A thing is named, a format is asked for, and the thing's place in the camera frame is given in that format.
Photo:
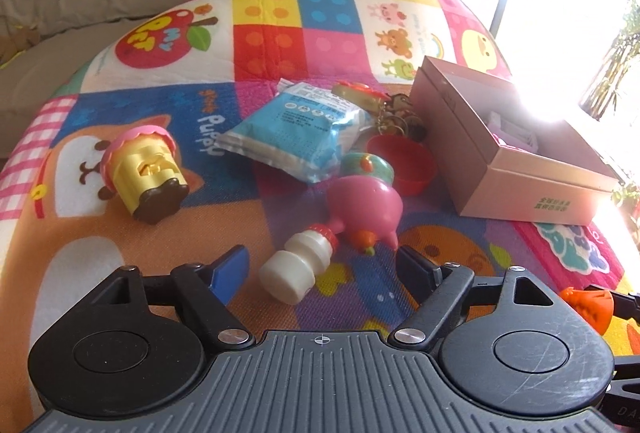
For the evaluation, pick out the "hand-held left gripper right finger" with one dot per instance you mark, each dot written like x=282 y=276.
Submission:
x=412 y=270

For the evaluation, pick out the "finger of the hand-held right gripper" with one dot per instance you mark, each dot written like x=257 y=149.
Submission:
x=625 y=295

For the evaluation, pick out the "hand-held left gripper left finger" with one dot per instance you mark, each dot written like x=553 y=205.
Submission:
x=230 y=270

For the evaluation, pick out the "orange plastic toy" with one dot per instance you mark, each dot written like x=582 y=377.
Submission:
x=585 y=310

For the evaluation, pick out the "white toy bottle red cap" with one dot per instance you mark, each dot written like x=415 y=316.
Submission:
x=290 y=268

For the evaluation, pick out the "yellow cupcake toy pink top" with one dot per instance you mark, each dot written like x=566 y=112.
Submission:
x=145 y=168

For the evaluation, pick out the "pink toy pot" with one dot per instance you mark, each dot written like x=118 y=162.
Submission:
x=362 y=203

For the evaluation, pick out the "red plastic bowl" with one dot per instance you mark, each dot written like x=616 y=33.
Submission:
x=410 y=174

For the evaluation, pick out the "teal round toy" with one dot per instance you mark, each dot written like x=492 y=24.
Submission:
x=376 y=168

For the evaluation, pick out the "blue and white packet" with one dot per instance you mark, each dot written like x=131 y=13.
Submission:
x=285 y=128

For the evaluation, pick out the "white small package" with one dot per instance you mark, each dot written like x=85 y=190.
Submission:
x=510 y=130

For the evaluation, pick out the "leafy potted plant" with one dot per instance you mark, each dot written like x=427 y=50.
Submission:
x=615 y=63

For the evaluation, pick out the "colourful cartoon play mat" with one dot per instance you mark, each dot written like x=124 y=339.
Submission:
x=320 y=13

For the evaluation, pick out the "brown plush toy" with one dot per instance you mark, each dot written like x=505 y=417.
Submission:
x=15 y=44

